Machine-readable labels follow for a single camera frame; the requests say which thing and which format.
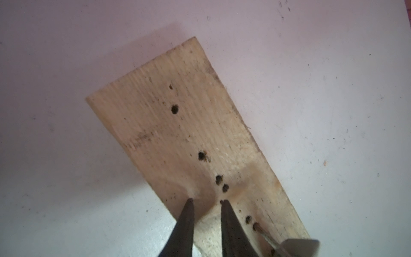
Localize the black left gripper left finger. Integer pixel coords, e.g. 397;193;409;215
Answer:
158;198;195;257

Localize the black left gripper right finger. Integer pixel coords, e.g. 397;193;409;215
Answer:
221;200;258;257

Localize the nail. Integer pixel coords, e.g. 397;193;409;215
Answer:
253;222;282;257

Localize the claw hammer orange black handle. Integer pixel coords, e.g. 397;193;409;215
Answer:
280;239;320;257

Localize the wooden block with nails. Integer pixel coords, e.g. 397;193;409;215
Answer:
86;37;309;257

